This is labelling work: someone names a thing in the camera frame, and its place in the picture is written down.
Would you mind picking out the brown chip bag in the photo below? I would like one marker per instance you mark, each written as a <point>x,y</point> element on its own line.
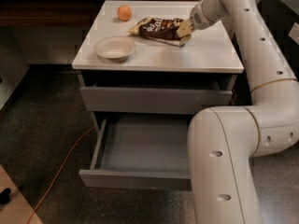
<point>162,30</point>

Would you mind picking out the open grey middle drawer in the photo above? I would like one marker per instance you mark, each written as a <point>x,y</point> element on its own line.
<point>140,151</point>

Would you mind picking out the white paper bowl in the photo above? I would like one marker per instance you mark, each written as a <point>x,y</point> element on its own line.
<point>115,48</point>

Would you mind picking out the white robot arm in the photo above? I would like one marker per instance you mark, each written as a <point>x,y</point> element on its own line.
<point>222,139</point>

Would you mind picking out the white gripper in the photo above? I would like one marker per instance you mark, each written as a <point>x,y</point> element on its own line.
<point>197,20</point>

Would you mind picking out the black object on floor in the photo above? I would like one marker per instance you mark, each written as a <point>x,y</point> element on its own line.
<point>5,196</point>

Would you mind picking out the grey top drawer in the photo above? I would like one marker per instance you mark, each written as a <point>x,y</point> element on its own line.
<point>152,100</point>

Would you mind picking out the orange fruit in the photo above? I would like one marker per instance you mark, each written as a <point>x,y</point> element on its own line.
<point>124,13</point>

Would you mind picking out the dark wooden bench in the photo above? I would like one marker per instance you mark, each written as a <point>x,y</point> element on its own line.
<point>65,13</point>

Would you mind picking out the grey drawer cabinet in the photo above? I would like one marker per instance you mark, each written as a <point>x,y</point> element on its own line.
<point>207,62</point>

